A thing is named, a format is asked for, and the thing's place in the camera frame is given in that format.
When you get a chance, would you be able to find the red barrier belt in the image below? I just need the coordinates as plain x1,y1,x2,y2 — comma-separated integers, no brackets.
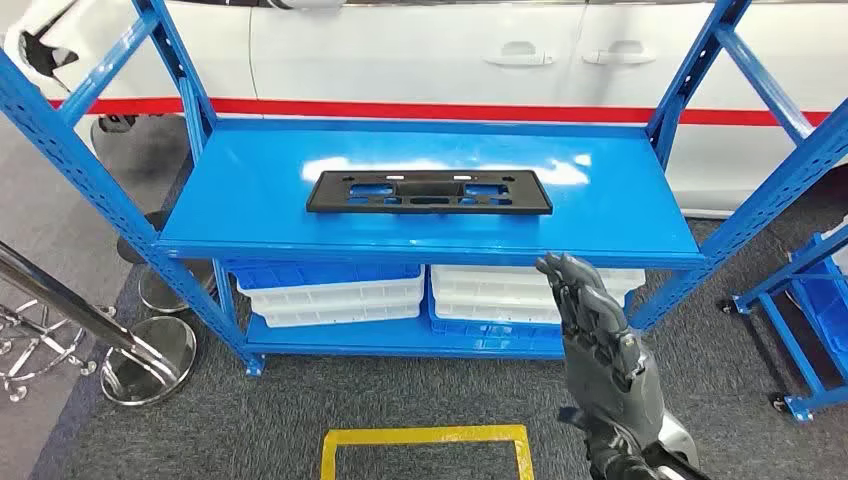
49,97,833,128

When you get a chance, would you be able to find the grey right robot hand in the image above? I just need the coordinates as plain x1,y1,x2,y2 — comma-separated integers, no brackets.
535,252,664,458

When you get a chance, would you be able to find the blue steel shelf rack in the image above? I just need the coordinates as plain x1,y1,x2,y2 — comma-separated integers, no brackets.
0,0,848,379

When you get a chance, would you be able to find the white car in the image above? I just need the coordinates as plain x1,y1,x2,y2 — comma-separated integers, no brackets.
0,0,848,220

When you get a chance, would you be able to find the blue plastic tray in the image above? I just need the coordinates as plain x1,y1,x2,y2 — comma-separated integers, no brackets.
427,284,564,340

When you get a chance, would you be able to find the blue wheeled cart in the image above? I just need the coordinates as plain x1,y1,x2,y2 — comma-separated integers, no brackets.
718,225,848,423

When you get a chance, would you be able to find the chrome chair base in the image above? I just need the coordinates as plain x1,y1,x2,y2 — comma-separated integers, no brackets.
0,301,117,403

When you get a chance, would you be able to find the black plastic licence plate bracket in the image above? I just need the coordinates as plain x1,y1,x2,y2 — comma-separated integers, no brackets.
305,169,554,216

